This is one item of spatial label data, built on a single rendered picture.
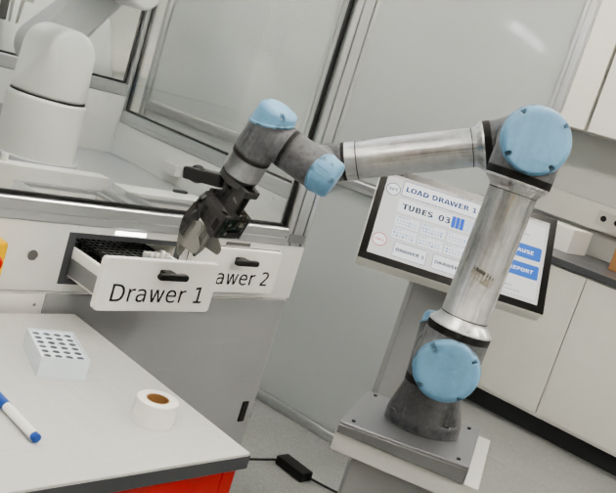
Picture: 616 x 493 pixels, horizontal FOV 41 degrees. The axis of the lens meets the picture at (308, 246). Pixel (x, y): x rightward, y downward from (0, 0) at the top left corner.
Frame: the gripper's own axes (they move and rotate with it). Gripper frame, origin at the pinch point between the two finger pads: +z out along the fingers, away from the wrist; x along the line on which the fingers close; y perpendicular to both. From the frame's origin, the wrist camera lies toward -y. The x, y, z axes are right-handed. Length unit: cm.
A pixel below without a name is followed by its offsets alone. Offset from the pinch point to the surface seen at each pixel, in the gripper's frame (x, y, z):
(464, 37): 162, -82, -37
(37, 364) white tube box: -32.6, 14.2, 14.5
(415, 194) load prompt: 87, -16, -8
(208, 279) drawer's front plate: 12.8, -1.7, 10.3
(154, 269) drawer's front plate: -2.0, -2.8, 8.4
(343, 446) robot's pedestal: 14.9, 45.8, 8.7
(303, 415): 154, -36, 122
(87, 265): -11.8, -9.9, 14.0
